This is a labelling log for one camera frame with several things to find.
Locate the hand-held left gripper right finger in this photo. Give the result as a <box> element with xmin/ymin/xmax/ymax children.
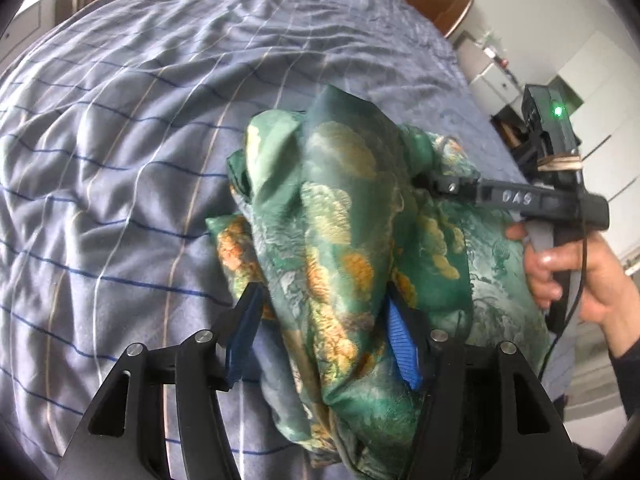
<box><xmin>385</xmin><ymin>295</ymin><xmax>586</xmax><ymax>480</ymax></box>

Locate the person's right forearm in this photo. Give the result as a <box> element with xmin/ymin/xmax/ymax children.
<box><xmin>600</xmin><ymin>310</ymin><xmax>640</xmax><ymax>426</ymax></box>

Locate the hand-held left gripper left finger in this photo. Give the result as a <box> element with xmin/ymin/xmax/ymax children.
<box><xmin>52</xmin><ymin>282</ymin><xmax>266</xmax><ymax>480</ymax></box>

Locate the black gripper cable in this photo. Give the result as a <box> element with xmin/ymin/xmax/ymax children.
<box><xmin>537</xmin><ymin>220</ymin><xmax>588</xmax><ymax>381</ymax></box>

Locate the white wardrobe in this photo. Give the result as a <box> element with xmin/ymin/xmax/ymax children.
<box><xmin>545</xmin><ymin>30</ymin><xmax>640</xmax><ymax>261</ymax></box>

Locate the dark furniture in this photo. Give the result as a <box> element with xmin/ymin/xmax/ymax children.
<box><xmin>490</xmin><ymin>105</ymin><xmax>538</xmax><ymax>171</ymax></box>

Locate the person's right hand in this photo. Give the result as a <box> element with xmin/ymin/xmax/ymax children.
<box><xmin>505</xmin><ymin>222</ymin><xmax>640</xmax><ymax>356</ymax></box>

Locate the white bedside cabinet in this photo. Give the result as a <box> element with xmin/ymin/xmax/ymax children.
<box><xmin>455</xmin><ymin>30</ymin><xmax>526</xmax><ymax>116</ymax></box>

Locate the blue plaid bedsheet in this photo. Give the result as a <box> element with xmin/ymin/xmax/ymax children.
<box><xmin>0</xmin><ymin>0</ymin><xmax>576</xmax><ymax>480</ymax></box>

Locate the green floral garment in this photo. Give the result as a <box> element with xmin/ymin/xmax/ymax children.
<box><xmin>206</xmin><ymin>85</ymin><xmax>551</xmax><ymax>480</ymax></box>

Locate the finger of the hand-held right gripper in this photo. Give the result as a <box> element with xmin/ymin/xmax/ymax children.
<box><xmin>415</xmin><ymin>172</ymin><xmax>483</xmax><ymax>203</ymax></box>

